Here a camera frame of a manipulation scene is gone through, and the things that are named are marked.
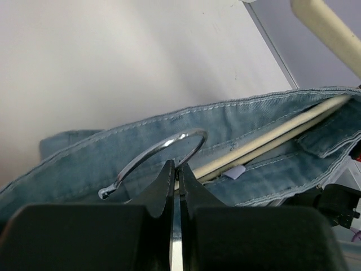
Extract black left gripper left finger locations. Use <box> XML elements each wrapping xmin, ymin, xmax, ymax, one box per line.
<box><xmin>1</xmin><ymin>160</ymin><xmax>175</xmax><ymax>270</ymax></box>

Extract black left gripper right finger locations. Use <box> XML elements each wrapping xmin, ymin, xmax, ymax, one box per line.
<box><xmin>179</xmin><ymin>165</ymin><xmax>347</xmax><ymax>270</ymax></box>

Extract cream hanger of denim skirt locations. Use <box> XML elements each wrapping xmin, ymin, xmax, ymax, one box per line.
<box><xmin>98</xmin><ymin>94</ymin><xmax>351</xmax><ymax>200</ymax></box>

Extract light blue denim skirt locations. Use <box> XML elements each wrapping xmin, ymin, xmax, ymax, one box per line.
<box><xmin>1</xmin><ymin>86</ymin><xmax>360</xmax><ymax>221</ymax></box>

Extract cream hanger of grey skirt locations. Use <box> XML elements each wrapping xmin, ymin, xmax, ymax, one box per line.
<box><xmin>290</xmin><ymin>0</ymin><xmax>360</xmax><ymax>77</ymax></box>

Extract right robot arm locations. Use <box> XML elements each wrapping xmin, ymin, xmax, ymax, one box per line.
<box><xmin>284</xmin><ymin>183</ymin><xmax>360</xmax><ymax>229</ymax></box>

